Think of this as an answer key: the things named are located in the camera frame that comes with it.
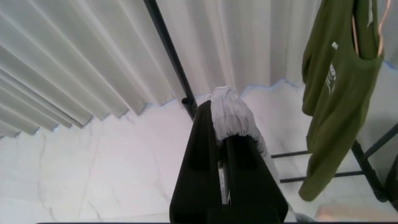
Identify black clothes rack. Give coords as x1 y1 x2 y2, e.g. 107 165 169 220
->
143 0 398 203

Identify green shirt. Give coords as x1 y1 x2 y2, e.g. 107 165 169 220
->
298 0 386 202

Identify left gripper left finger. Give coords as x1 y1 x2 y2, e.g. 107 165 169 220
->
169 100 225 222

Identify pale grey shorts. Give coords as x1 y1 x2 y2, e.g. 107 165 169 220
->
205 85 308 222

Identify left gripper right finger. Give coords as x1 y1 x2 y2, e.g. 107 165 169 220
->
222 134 289 222

